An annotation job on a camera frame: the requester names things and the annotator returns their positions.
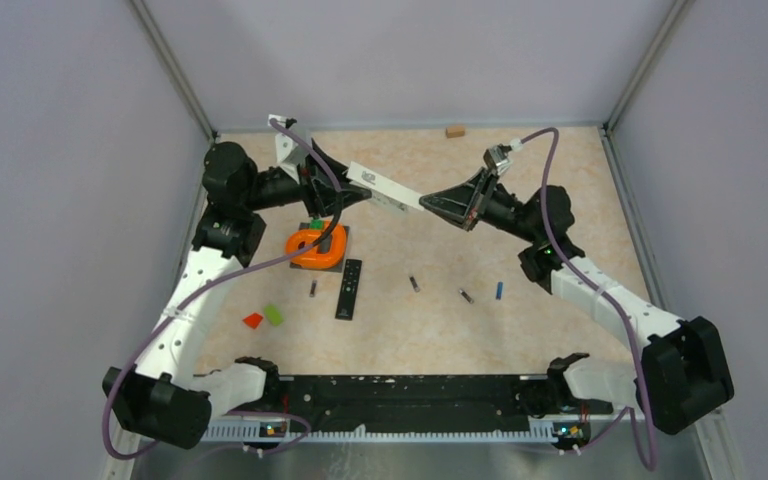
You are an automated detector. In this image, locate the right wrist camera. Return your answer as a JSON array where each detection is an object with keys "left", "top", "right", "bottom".
[{"left": 483, "top": 139, "right": 523, "bottom": 178}]

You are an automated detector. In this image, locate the red toy block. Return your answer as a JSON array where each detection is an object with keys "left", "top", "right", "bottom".
[{"left": 242, "top": 313, "right": 264, "bottom": 330}]

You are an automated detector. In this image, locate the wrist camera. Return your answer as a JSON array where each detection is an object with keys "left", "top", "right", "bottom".
[
  {"left": 268, "top": 114, "right": 311, "bottom": 176},
  {"left": 483, "top": 139, "right": 523, "bottom": 178}
]

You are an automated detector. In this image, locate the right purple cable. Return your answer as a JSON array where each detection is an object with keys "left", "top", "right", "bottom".
[{"left": 516, "top": 127, "right": 660, "bottom": 472}]

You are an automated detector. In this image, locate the right dark battery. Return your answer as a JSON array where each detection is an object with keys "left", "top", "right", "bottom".
[{"left": 458, "top": 289, "right": 474, "bottom": 304}]

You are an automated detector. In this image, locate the orange tape dispenser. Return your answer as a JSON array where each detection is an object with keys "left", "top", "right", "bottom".
[{"left": 284, "top": 220, "right": 350, "bottom": 271}]

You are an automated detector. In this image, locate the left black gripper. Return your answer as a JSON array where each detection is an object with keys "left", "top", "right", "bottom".
[{"left": 243, "top": 137, "right": 372, "bottom": 219}]

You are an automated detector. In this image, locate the small wooden block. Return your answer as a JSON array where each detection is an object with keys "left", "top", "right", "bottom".
[{"left": 445, "top": 125, "right": 466, "bottom": 139}]

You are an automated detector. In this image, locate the white remote control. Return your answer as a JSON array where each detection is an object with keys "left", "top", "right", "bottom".
[{"left": 346, "top": 162, "right": 425, "bottom": 214}]

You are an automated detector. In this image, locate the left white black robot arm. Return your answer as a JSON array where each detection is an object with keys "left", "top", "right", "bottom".
[{"left": 101, "top": 135, "right": 374, "bottom": 460}]

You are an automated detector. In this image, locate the green toy block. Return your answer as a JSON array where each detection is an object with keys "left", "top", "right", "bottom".
[{"left": 263, "top": 304, "right": 284, "bottom": 327}]

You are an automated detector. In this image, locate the black remote control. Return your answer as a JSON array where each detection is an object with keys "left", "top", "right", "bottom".
[{"left": 335, "top": 259, "right": 363, "bottom": 321}]

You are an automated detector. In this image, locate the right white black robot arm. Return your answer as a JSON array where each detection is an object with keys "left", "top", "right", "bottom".
[{"left": 419, "top": 169, "right": 735, "bottom": 435}]

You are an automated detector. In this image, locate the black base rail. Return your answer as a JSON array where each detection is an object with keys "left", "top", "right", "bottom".
[{"left": 237, "top": 375, "right": 615, "bottom": 434}]

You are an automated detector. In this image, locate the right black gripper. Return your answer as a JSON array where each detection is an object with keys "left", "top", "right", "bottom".
[{"left": 420, "top": 167, "right": 541, "bottom": 244}]

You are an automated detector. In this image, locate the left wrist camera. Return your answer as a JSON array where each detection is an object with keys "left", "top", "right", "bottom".
[{"left": 268, "top": 114, "right": 311, "bottom": 176}]

